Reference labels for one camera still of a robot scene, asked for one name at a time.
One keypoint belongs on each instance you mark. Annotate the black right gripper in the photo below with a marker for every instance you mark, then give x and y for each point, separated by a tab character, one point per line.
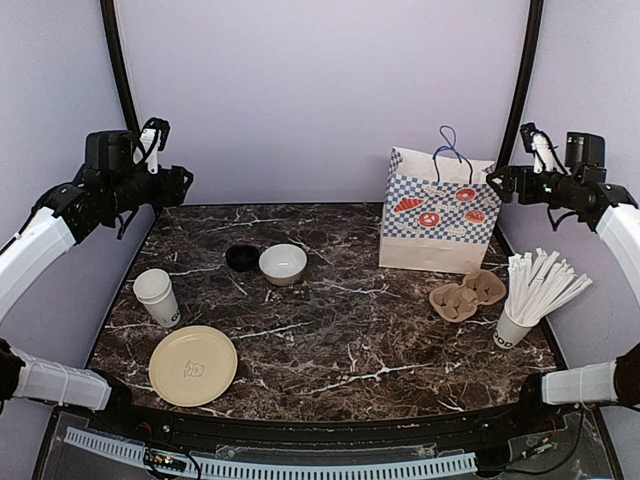
512	174

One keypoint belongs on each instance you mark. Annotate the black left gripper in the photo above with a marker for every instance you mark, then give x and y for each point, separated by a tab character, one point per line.
171	190

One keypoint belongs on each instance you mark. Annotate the brown cardboard cup carrier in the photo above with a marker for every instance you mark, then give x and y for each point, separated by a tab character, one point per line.
456	303

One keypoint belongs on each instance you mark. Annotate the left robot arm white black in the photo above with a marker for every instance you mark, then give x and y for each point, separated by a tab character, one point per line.
120	174

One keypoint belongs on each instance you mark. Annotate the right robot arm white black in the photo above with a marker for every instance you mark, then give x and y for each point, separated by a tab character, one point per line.
578	187

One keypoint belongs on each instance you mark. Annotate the blue checkered paper bag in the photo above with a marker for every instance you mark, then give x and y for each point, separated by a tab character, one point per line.
439	212

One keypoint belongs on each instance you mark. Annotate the paper wrapped straws bundle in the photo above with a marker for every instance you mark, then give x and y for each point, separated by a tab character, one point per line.
540	283

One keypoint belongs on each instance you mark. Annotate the white paper cup stack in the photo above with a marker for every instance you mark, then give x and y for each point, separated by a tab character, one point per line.
154	290

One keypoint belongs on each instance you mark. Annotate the black cup lid stack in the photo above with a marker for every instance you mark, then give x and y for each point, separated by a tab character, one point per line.
242	258

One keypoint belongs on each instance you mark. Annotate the white ceramic bowl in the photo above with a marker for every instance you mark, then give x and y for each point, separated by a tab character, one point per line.
283	264

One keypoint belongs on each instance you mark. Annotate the white cup holding straws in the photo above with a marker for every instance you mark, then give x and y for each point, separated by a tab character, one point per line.
508	332

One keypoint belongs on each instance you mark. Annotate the cream yellow plate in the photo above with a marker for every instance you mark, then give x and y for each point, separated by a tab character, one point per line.
193	366

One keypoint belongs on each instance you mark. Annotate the right black frame post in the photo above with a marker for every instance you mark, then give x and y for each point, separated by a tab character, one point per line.
529	48

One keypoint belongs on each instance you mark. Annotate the black frame post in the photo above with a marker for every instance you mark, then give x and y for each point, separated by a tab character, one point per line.
118	65
529	48

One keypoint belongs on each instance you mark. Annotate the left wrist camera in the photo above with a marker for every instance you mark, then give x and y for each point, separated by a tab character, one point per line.
152	140

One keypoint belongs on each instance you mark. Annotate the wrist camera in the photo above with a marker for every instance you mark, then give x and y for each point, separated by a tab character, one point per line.
152	140
538	144

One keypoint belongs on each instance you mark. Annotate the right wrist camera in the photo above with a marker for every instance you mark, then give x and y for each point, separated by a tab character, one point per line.
538	144

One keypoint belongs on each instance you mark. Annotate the left black frame post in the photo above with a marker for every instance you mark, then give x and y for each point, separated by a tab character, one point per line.
118	65

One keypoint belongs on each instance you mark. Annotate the black front table rail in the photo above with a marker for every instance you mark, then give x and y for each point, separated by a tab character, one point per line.
493	429

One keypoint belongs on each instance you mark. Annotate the white perforated cable duct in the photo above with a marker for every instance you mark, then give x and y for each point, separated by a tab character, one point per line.
254	463

